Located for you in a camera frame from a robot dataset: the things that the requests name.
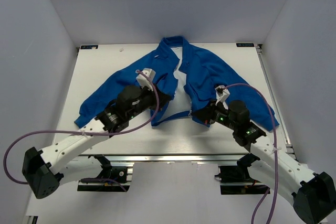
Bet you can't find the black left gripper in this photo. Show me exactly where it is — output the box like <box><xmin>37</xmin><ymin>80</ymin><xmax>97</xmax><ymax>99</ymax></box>
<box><xmin>127</xmin><ymin>82</ymin><xmax>171</xmax><ymax>120</ymax></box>

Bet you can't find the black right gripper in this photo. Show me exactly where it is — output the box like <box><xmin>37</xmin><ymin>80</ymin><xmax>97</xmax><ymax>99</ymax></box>
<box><xmin>192</xmin><ymin>99</ymin><xmax>237</xmax><ymax>131</ymax></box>

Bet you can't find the blue zip jacket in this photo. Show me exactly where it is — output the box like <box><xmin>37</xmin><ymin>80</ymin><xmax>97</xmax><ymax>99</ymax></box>
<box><xmin>75</xmin><ymin>36</ymin><xmax>279</xmax><ymax>132</ymax></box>

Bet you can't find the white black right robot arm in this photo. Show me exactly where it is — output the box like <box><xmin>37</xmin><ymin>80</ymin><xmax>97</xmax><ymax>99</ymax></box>
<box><xmin>192</xmin><ymin>100</ymin><xmax>335</xmax><ymax>223</ymax></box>

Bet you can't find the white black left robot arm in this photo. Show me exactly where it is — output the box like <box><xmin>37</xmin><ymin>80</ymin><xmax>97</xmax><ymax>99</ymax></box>
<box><xmin>22</xmin><ymin>85</ymin><xmax>172</xmax><ymax>199</ymax></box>

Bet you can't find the blue label sticker right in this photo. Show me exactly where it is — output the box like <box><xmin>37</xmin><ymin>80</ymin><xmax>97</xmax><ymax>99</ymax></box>
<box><xmin>236</xmin><ymin>42</ymin><xmax>255</xmax><ymax>47</ymax></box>

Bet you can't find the blue label sticker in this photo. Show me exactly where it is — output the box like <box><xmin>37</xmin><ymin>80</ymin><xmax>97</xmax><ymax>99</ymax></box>
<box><xmin>236</xmin><ymin>42</ymin><xmax>255</xmax><ymax>47</ymax></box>
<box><xmin>80</xmin><ymin>45</ymin><xmax>98</xmax><ymax>50</ymax></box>

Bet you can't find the blue label sticker left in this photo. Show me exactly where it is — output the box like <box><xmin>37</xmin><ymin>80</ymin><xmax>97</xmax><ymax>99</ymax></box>
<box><xmin>80</xmin><ymin>45</ymin><xmax>98</xmax><ymax>50</ymax></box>

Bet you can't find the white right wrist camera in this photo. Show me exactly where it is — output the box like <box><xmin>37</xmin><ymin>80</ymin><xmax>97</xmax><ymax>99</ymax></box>
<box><xmin>215</xmin><ymin>85</ymin><xmax>230</xmax><ymax>105</ymax></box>

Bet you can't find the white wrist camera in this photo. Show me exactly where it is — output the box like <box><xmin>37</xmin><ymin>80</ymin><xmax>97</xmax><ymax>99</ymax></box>
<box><xmin>215</xmin><ymin>85</ymin><xmax>230</xmax><ymax>105</ymax></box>
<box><xmin>136</xmin><ymin>68</ymin><xmax>156</xmax><ymax>91</ymax></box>

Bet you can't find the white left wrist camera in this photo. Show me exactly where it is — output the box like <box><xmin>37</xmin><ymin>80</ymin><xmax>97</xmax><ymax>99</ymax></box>
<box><xmin>136</xmin><ymin>68</ymin><xmax>156</xmax><ymax>91</ymax></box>

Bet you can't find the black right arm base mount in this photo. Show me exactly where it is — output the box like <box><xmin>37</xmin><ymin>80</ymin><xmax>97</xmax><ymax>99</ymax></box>
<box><xmin>214</xmin><ymin>154</ymin><xmax>268</xmax><ymax>195</ymax></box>

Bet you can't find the aluminium front table rail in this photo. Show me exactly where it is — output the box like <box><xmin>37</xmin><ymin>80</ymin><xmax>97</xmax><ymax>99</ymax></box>
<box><xmin>64</xmin><ymin>153</ymin><xmax>274</xmax><ymax>164</ymax></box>

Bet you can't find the aluminium table rail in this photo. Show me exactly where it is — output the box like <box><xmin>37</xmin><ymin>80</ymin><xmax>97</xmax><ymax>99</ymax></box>
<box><xmin>255</xmin><ymin>44</ymin><xmax>292</xmax><ymax>148</ymax></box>
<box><xmin>64</xmin><ymin>153</ymin><xmax>274</xmax><ymax>164</ymax></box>

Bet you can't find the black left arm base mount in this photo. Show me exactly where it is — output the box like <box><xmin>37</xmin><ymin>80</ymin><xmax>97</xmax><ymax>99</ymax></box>
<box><xmin>77</xmin><ymin>154</ymin><xmax>132</xmax><ymax>193</ymax></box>

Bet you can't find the aluminium right table rail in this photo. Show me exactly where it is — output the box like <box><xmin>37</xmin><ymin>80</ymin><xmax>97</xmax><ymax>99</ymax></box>
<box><xmin>255</xmin><ymin>44</ymin><xmax>292</xmax><ymax>148</ymax></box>

